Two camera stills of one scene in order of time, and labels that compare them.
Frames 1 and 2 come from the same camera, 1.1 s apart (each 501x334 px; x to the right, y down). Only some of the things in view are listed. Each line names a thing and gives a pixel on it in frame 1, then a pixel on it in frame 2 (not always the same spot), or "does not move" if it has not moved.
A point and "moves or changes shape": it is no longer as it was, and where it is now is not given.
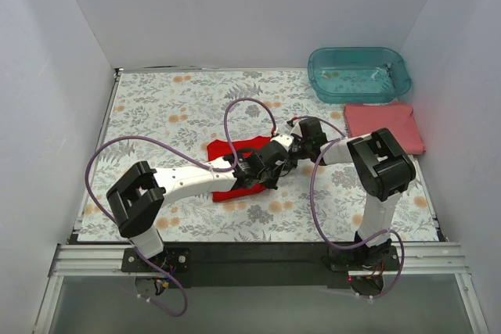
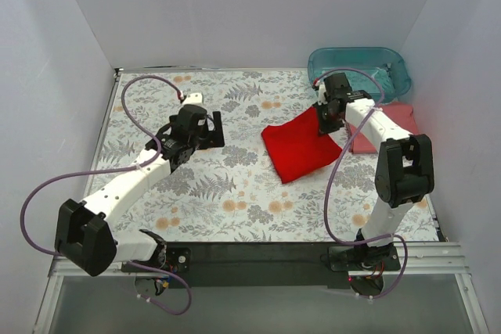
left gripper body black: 275,170 to 216,131
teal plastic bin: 357,75 does not move
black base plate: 259,265 does not move
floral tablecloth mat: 246,156 does not move
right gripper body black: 297,150 to 326,124
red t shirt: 217,149 moves or changes shape
